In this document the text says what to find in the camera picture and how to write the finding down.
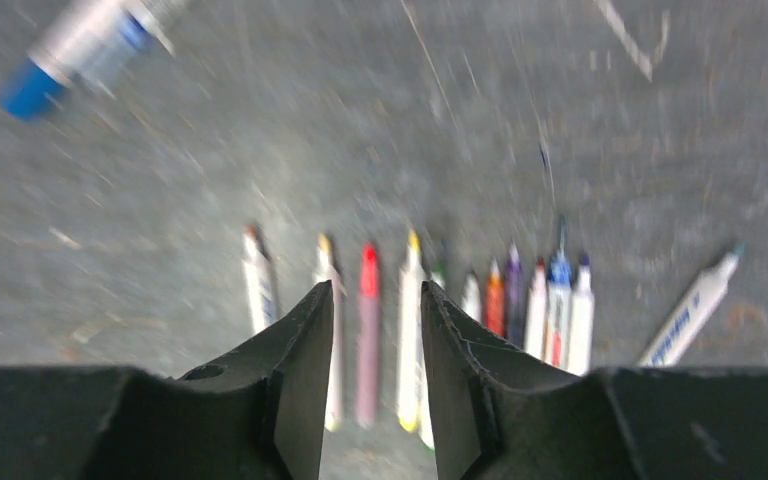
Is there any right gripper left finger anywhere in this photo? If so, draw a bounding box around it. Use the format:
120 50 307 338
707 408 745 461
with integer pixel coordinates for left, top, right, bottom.
0 282 333 479

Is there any blue clear barcode pen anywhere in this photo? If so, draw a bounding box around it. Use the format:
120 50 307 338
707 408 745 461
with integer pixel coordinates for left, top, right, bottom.
545 215 572 369

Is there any red clear pen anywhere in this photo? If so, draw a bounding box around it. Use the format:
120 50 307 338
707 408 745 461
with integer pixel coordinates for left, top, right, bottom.
484 259 506 337

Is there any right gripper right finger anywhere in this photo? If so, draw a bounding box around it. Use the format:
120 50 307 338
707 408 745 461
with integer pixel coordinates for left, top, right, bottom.
421 281 768 479

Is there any brown capped white marker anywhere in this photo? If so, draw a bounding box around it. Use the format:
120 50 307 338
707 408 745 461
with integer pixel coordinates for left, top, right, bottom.
242 225 277 335

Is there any blue capped white marker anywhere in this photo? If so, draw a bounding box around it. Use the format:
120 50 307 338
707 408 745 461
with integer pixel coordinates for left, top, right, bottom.
0 0 190 120

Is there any green capped white marker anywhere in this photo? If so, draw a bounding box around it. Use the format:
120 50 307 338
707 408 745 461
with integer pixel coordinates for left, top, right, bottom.
417 258 448 452

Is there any black capped white marker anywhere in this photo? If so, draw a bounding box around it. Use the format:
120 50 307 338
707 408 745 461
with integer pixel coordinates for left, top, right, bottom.
637 244 744 368

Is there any yellow capped white marker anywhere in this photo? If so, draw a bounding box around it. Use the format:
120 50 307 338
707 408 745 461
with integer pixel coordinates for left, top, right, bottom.
396 229 425 432

